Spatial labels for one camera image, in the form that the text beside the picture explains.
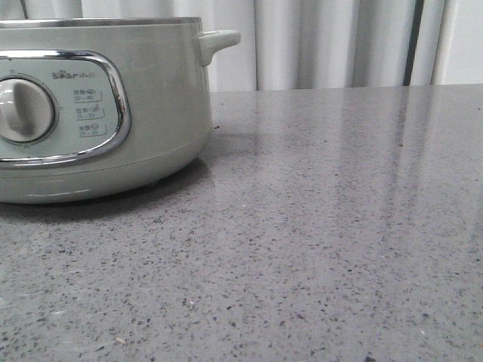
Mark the pale green electric cooking pot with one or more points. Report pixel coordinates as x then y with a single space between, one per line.
94 107

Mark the white pleated curtain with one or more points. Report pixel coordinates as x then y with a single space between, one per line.
314 44

